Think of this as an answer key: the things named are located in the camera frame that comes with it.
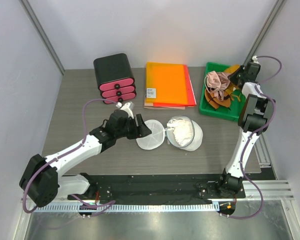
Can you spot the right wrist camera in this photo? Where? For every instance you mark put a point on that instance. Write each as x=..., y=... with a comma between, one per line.
x=255, y=59

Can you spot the black pink drawer box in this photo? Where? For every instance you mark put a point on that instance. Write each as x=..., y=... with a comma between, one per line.
x=114, y=78

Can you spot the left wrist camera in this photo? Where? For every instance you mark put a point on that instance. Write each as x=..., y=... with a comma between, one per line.
x=127, y=107

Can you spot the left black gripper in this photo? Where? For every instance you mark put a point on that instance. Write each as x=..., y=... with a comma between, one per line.
x=141, y=130

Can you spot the pink bra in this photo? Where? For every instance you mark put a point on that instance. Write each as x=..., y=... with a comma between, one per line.
x=216, y=86

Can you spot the white bra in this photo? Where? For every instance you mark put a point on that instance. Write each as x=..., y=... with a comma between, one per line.
x=180, y=131

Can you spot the orange folder stack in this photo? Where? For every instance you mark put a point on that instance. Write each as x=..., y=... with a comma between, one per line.
x=168, y=85

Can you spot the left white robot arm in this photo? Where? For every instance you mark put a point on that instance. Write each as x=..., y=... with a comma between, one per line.
x=44, y=178

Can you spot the mustard orange bra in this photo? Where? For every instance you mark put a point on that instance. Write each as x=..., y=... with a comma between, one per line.
x=232, y=87

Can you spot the white mesh laundry bag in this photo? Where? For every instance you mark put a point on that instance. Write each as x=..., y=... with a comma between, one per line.
x=158, y=136

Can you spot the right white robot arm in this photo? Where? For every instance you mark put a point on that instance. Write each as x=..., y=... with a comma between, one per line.
x=255, y=117

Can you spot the white slotted cable duct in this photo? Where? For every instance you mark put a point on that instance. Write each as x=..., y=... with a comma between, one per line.
x=73, y=207

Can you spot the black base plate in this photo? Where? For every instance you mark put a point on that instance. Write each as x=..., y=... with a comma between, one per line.
x=160, y=189

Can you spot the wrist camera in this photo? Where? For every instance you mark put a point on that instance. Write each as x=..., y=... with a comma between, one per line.
x=127, y=107
x=255, y=59

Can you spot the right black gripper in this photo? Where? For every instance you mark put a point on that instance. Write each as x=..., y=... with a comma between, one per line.
x=231, y=77

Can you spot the green plastic bin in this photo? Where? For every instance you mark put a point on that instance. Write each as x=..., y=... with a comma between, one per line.
x=230, y=109

